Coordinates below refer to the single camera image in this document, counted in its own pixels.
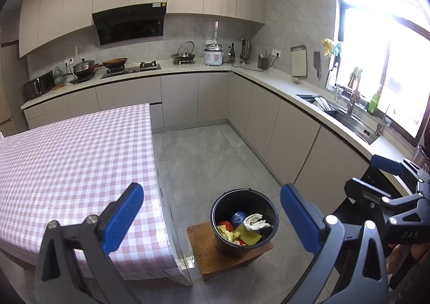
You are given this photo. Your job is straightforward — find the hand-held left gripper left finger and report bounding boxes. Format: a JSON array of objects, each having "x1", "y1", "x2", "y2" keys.
[{"x1": 34, "y1": 182, "x2": 145, "y2": 304}]

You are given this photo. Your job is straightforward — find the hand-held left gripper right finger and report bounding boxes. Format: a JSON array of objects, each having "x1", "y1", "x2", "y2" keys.
[{"x1": 280, "y1": 183, "x2": 390, "y2": 304}]

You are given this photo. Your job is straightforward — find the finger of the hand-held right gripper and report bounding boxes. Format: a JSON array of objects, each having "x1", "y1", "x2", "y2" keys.
[
  {"x1": 371, "y1": 154, "x2": 430, "y2": 186},
  {"x1": 344, "y1": 178, "x2": 423, "y2": 208}
]

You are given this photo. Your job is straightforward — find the white cloth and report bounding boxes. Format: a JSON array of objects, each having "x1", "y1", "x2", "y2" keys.
[{"x1": 243, "y1": 213, "x2": 272, "y2": 232}]

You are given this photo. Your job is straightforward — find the yellow green sponge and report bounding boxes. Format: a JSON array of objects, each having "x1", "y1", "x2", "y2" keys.
[{"x1": 235, "y1": 226, "x2": 263, "y2": 245}]

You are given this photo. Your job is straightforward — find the black bucket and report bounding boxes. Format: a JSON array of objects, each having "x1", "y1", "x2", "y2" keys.
[{"x1": 210, "y1": 189, "x2": 279, "y2": 257}]

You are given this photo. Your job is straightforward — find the person's right hand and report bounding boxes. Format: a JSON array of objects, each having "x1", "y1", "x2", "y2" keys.
[{"x1": 386, "y1": 243, "x2": 430, "y2": 275}]

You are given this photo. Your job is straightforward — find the small metal tap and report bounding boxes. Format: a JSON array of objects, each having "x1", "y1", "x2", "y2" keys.
[{"x1": 375, "y1": 104, "x2": 396, "y2": 136}]

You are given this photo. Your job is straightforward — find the steel kitchen sink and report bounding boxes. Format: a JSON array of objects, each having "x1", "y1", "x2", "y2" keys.
[{"x1": 296, "y1": 94, "x2": 382, "y2": 146}]

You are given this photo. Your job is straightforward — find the green dish soap bottle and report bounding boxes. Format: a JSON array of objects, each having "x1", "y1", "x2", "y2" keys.
[{"x1": 367, "y1": 92, "x2": 382, "y2": 116}]

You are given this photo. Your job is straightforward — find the pink checked tablecloth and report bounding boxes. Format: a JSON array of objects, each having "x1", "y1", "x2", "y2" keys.
[{"x1": 0, "y1": 103, "x2": 179, "y2": 282}]

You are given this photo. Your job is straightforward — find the metal kitchen faucet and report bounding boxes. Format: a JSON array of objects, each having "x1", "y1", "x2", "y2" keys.
[{"x1": 346, "y1": 73, "x2": 361, "y2": 115}]

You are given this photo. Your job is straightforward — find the white kitchen island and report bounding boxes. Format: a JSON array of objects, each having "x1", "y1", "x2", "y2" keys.
[{"x1": 0, "y1": 103, "x2": 196, "y2": 287}]

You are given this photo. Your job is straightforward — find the wooden stool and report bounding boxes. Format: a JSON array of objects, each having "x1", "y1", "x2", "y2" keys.
[{"x1": 186, "y1": 221, "x2": 274, "y2": 282}]

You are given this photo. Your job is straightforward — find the kitchen window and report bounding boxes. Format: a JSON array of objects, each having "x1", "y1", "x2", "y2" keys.
[{"x1": 331, "y1": 0, "x2": 430, "y2": 140}]

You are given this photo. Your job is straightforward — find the beige base cabinets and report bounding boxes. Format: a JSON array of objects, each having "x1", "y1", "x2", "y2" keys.
[{"x1": 21, "y1": 72, "x2": 370, "y2": 204}]

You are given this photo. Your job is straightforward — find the kitchen cleaver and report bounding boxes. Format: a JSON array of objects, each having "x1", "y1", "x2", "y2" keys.
[{"x1": 313, "y1": 51, "x2": 322, "y2": 81}]

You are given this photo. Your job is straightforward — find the blue rubber glove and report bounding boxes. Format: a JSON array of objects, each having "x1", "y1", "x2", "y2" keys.
[{"x1": 331, "y1": 42, "x2": 343, "y2": 71}]

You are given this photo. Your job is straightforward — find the yellow rubber glove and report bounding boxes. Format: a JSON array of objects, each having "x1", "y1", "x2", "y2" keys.
[{"x1": 321, "y1": 38, "x2": 336, "y2": 56}]

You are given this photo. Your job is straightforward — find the white cutting board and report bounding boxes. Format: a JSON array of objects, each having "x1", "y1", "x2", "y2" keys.
[{"x1": 290, "y1": 45, "x2": 308, "y2": 77}]

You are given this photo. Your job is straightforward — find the black induction cooker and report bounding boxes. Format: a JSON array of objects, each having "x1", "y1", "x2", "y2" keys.
[{"x1": 68, "y1": 73, "x2": 98, "y2": 85}]

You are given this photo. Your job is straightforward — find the black gas stove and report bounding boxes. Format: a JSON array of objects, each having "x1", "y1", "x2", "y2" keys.
[{"x1": 101, "y1": 61, "x2": 162, "y2": 79}]

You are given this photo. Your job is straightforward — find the pot with glass lid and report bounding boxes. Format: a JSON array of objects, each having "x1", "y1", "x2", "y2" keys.
[{"x1": 72, "y1": 58, "x2": 105, "y2": 78}]

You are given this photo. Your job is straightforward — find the black frying pan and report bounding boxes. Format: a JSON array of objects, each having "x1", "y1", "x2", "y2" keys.
[{"x1": 102, "y1": 57, "x2": 129, "y2": 69}]

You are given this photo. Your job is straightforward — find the black microwave oven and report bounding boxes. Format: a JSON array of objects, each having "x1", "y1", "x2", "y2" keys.
[{"x1": 23, "y1": 70, "x2": 55, "y2": 101}]

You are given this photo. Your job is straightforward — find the dark chopstick holder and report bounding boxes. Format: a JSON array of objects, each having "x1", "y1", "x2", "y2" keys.
[{"x1": 257, "y1": 50, "x2": 271, "y2": 71}]

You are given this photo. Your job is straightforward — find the beige refrigerator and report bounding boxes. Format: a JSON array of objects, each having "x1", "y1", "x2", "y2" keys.
[{"x1": 0, "y1": 40, "x2": 27, "y2": 138}]

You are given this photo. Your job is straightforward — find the white rice cooker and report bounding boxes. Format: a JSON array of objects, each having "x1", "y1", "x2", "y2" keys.
[{"x1": 204, "y1": 43, "x2": 224, "y2": 66}]

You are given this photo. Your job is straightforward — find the black range hood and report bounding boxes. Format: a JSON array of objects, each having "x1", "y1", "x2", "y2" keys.
[{"x1": 92, "y1": 3, "x2": 167, "y2": 45}]

